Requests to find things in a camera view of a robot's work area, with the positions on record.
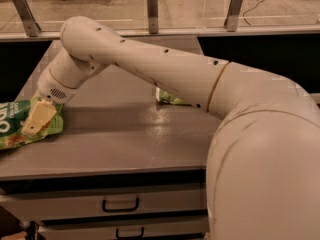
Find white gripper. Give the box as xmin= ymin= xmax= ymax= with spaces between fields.
xmin=21 ymin=68 xmax=78 ymax=136

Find green rice chip bag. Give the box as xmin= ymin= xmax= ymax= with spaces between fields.
xmin=0 ymin=97 xmax=63 ymax=150

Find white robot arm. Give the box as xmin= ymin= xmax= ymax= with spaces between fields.
xmin=22 ymin=16 xmax=320 ymax=240

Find green jalapeno chip bag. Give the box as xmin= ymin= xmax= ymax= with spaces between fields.
xmin=156 ymin=88 xmax=189 ymax=106

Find upper grey drawer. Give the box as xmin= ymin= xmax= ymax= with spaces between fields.
xmin=0 ymin=183 xmax=206 ymax=221

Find grey drawer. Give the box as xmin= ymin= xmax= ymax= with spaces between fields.
xmin=38 ymin=216 xmax=209 ymax=240
xmin=0 ymin=183 xmax=206 ymax=221

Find lower grey drawer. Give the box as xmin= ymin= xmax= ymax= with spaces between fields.
xmin=38 ymin=216 xmax=209 ymax=240

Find left metal glass bracket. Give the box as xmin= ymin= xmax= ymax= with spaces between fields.
xmin=12 ymin=0 xmax=41 ymax=37

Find metal glass bracket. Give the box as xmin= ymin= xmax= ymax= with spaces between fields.
xmin=12 ymin=0 xmax=41 ymax=37
xmin=224 ymin=0 xmax=243 ymax=32
xmin=147 ymin=0 xmax=158 ymax=34

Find middle metal glass bracket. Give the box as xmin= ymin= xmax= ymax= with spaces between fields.
xmin=147 ymin=0 xmax=158 ymax=34

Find right metal glass bracket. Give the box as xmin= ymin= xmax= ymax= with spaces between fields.
xmin=224 ymin=0 xmax=243 ymax=32

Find black floor cable behind glass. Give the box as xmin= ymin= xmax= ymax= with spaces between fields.
xmin=241 ymin=0 xmax=284 ymax=28

